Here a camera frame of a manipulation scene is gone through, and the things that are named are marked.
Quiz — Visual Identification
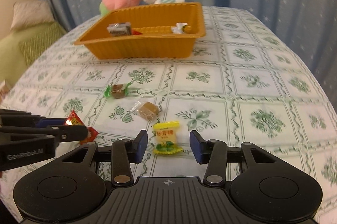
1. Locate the red silver candy packet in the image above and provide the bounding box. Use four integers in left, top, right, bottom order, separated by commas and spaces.
64, 110, 98, 145

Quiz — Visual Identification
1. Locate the yellow candy packet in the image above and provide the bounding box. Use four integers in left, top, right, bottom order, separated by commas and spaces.
153, 121, 183, 155

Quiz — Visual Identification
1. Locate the clear brown candy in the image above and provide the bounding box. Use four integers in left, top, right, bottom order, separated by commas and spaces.
130, 101, 160, 121

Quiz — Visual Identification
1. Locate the green brown candy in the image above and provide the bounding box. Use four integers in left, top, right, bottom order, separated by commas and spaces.
104, 82, 132, 99

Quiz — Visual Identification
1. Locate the grey striped snack packet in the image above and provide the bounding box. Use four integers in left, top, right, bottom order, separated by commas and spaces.
107, 22, 132, 37

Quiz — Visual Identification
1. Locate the green black snack pouch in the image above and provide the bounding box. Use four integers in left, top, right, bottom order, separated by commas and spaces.
171, 22, 192, 34

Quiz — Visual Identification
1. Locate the red snack packet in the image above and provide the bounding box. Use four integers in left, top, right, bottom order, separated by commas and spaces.
131, 29, 142, 36

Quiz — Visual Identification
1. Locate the small white box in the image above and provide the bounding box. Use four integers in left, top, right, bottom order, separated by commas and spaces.
0, 79, 11, 102

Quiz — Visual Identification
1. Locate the light green sofa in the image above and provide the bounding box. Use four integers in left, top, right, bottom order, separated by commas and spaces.
0, 19, 68, 88

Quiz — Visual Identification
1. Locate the green zigzag cushion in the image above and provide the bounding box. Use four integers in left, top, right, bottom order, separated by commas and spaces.
19, 22, 67, 66

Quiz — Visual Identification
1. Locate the floral white green tablecloth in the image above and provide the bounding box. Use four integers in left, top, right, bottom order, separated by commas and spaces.
2, 7, 336, 223

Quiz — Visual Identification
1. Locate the beige embroidered pillow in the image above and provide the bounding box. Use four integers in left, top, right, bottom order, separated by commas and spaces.
10, 0, 55, 31

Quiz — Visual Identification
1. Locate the orange plastic tray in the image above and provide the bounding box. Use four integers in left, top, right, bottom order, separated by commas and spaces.
74, 2, 206, 59

